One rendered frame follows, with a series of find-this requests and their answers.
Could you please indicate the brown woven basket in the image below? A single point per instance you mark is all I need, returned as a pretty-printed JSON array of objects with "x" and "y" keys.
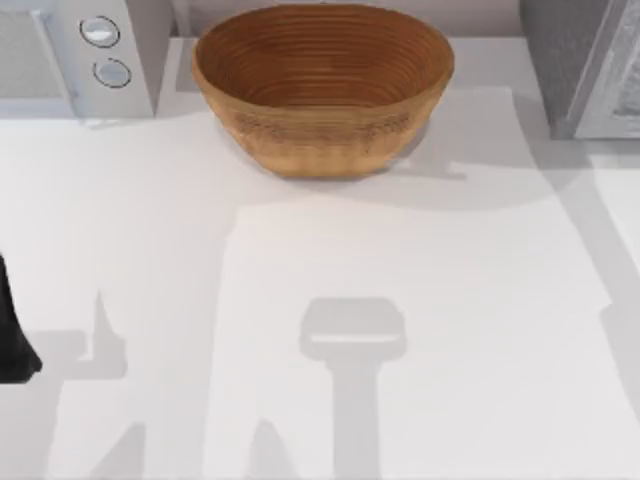
[{"x": 322, "y": 100}]

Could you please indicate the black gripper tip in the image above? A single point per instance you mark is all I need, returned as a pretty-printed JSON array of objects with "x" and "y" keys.
[{"x": 12, "y": 345}]

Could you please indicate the round microwave knob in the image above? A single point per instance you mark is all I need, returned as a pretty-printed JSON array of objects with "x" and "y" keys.
[
  {"x": 100, "y": 30},
  {"x": 112, "y": 72}
]

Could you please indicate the pale microwave oven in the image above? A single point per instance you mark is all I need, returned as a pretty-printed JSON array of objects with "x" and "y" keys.
[{"x": 75, "y": 60}]

